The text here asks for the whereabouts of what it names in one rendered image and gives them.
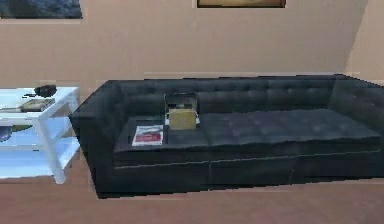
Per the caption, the open yellow box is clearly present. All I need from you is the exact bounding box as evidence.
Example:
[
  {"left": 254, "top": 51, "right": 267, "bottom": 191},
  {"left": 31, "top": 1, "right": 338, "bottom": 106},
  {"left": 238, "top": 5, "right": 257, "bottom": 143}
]
[{"left": 163, "top": 92, "right": 200, "bottom": 131}]

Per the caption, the yellow framed picture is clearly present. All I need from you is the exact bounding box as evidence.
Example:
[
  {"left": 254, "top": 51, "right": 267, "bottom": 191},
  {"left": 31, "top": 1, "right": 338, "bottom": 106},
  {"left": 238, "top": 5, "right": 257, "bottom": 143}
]
[{"left": 196, "top": 0, "right": 287, "bottom": 9}]

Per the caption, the dark blue framed picture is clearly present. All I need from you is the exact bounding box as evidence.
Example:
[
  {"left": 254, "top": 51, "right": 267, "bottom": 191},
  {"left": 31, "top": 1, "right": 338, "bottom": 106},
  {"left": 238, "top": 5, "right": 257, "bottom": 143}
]
[{"left": 0, "top": 0, "right": 83, "bottom": 20}]

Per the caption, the olive flat book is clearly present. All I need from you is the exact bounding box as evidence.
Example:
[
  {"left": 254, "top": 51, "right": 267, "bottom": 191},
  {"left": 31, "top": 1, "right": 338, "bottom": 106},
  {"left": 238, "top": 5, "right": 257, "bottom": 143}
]
[{"left": 0, "top": 97, "right": 56, "bottom": 113}]

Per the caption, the red and white magazine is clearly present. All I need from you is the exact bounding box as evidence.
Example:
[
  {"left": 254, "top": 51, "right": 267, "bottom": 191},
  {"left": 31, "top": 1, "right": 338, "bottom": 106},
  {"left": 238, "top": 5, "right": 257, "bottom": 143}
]
[{"left": 131, "top": 124, "right": 165, "bottom": 147}]

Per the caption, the white shelf table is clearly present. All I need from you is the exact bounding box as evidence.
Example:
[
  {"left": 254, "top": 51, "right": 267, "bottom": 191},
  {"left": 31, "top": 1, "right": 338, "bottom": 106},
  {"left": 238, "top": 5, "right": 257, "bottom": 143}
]
[{"left": 0, "top": 86, "right": 81, "bottom": 185}]

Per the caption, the small black object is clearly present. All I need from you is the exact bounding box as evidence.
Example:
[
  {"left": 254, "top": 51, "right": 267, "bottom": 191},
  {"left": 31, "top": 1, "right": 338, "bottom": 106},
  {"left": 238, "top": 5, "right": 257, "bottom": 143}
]
[{"left": 23, "top": 84, "right": 58, "bottom": 99}]

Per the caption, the dark blue tufted sofa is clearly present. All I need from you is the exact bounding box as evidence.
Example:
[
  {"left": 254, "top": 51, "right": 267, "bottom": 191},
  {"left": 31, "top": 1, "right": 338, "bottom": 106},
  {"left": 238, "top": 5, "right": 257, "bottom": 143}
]
[{"left": 68, "top": 73, "right": 384, "bottom": 199}]

